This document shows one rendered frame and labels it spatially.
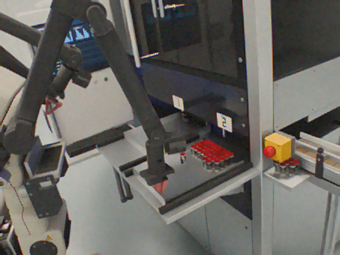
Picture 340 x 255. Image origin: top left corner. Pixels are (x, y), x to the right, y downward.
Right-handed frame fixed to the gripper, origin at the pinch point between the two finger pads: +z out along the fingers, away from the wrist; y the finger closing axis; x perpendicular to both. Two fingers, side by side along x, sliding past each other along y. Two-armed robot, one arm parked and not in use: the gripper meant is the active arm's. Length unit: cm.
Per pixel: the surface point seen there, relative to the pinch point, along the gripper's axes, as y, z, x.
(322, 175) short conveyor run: 47, -4, -30
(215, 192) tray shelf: 16.3, 0.3, -10.5
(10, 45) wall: -14, -15, 544
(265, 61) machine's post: 35, -42, -12
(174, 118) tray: 39, -3, 54
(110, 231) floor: 4, 90, 98
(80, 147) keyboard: -9, 8, 73
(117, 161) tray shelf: -1.9, 2.2, 35.3
